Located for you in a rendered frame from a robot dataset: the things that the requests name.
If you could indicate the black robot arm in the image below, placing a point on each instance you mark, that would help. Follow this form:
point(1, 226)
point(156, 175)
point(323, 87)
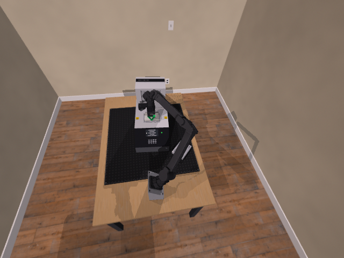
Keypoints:
point(169, 172)

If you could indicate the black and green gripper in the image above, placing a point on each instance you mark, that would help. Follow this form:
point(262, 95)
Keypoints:
point(150, 114)

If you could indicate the grey benchtop lab instrument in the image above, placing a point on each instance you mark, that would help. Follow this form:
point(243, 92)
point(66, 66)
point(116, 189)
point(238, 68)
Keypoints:
point(151, 136)

